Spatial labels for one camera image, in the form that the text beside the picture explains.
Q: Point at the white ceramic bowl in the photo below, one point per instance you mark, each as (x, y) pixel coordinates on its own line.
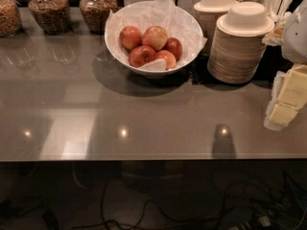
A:
(153, 71)

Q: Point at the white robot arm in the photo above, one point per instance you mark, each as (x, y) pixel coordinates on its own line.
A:
(294, 37)

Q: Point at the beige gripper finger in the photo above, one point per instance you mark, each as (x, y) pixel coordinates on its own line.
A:
(289, 96)

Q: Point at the rear stack of paper bowls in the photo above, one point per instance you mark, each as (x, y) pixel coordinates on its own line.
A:
(207, 13)

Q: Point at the glass jar of grains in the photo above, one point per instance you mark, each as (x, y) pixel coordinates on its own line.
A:
(52, 16)
(96, 12)
(10, 19)

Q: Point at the yellow-red apple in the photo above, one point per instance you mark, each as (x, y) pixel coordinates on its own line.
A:
(155, 37)

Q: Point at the red apple front left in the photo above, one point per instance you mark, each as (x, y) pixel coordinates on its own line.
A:
(141, 55)

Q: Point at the right glass jar of grains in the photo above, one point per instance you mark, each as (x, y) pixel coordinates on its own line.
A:
(96, 12)

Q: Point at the stack of paper bowls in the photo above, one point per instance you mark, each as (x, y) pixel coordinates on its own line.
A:
(207, 13)
(237, 46)

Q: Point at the front stack of paper bowls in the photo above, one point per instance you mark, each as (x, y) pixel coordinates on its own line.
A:
(237, 46)

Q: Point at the white paper bowl liner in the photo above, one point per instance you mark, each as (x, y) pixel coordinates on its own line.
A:
(166, 16)

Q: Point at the red apple back left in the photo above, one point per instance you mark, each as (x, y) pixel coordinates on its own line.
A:
(130, 37)

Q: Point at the black mesh mat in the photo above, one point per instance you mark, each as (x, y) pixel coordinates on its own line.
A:
(271, 62)

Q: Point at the middle glass jar of grains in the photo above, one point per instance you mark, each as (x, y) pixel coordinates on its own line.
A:
(52, 16)

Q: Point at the red apple front right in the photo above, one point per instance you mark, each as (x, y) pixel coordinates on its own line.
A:
(168, 57)

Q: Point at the red apple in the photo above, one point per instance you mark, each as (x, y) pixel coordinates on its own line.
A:
(141, 55)
(130, 37)
(168, 57)
(174, 46)

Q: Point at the left glass jar of grains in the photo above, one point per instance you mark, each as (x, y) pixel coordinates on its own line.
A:
(10, 19)

